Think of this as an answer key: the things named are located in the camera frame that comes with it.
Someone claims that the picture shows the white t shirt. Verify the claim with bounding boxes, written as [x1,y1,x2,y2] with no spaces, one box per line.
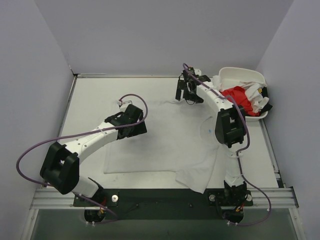
[103,101,219,194]

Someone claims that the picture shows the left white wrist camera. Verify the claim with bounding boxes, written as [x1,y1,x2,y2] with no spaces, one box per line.
[117,100,132,112]

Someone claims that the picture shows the black t shirt in basket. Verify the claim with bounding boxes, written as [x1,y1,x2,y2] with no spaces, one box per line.
[245,84,273,117]

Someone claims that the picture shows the red t shirt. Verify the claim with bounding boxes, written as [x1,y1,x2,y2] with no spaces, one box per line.
[220,86,260,117]

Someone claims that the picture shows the white clothes in basket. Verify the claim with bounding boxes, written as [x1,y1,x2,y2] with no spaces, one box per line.
[212,75,273,117]

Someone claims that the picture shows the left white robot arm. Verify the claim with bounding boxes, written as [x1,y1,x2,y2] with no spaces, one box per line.
[40,103,147,206]

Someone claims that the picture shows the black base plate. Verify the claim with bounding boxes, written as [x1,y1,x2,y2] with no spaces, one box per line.
[72,188,255,223]

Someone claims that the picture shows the aluminium rail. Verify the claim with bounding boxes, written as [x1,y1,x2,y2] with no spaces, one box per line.
[30,187,299,209]

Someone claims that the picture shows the white plastic laundry basket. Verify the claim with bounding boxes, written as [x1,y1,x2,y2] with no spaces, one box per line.
[218,67,268,122]

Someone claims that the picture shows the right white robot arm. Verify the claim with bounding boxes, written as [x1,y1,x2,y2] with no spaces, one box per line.
[175,63,250,192]

